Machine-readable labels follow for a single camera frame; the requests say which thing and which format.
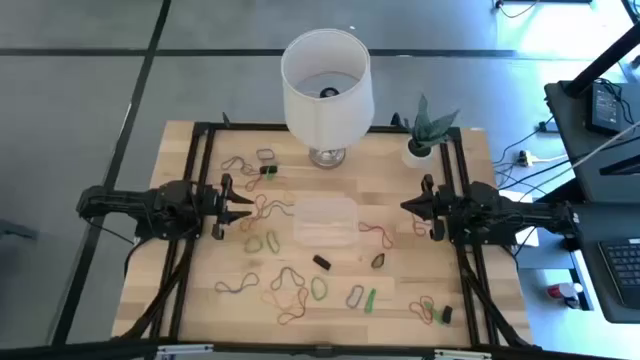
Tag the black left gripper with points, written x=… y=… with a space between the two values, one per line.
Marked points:
x=207 y=202

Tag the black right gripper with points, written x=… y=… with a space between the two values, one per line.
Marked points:
x=447 y=207

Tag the yellow thin rubber band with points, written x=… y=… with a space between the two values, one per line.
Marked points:
x=248 y=223

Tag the red thin rubber band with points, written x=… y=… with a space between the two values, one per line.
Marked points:
x=256 y=202
x=387 y=239
x=412 y=307
x=416 y=229

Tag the black wide rubber band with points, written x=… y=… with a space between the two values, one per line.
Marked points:
x=321 y=262
x=447 y=314
x=266 y=170

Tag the grey wide rubber band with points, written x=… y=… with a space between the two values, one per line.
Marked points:
x=258 y=154

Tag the blue long rubber band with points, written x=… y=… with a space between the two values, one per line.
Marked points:
x=287 y=268
x=257 y=278

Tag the dark olive rubber band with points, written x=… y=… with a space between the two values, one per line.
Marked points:
x=373 y=262

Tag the yellow long rubber band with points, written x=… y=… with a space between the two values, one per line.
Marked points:
x=270 y=300

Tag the green wide rubber band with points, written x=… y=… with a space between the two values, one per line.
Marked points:
x=312 y=289

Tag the blue grey rubber band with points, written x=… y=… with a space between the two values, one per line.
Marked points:
x=347 y=300

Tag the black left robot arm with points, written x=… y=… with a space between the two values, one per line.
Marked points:
x=125 y=200

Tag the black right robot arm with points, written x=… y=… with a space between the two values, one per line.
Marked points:
x=525 y=215

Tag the clear plastic bin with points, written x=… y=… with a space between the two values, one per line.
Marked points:
x=325 y=222

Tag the snake plant in white pot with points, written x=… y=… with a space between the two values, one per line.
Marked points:
x=417 y=156

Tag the white paper sheet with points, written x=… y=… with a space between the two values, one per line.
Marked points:
x=529 y=237

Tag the white power strip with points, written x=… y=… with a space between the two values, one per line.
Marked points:
x=525 y=158

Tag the white shade silver table lamp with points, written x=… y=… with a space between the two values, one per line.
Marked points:
x=327 y=115

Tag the red white bottle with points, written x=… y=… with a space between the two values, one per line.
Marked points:
x=562 y=290

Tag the black desk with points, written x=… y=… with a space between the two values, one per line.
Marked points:
x=575 y=150

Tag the black power adapter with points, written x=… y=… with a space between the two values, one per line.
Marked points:
x=602 y=107

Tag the black keyboard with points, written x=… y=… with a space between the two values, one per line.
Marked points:
x=625 y=270

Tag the dark grey chair base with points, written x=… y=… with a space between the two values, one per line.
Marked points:
x=15 y=230

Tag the black diagonal pole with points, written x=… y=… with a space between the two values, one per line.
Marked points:
x=600 y=62

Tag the silver metal bracket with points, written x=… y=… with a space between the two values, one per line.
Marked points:
x=462 y=355
x=185 y=350

